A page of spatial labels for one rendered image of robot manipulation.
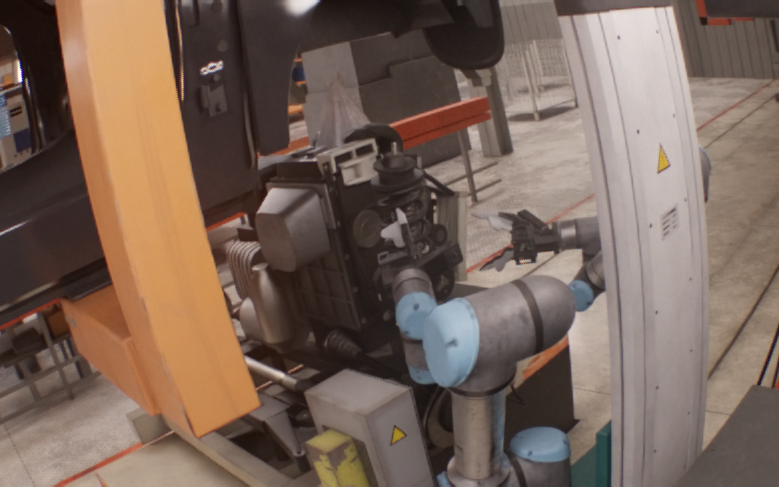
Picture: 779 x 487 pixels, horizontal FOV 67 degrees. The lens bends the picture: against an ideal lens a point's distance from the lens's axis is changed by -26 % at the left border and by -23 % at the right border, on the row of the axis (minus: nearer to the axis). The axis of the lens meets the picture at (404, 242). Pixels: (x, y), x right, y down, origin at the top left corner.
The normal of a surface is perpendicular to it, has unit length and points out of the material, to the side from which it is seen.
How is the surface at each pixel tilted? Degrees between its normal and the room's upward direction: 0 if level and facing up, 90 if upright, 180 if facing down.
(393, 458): 90
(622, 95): 90
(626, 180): 90
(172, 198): 90
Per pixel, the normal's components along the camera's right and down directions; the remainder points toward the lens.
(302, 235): 0.38, 0.20
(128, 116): 0.69, 0.07
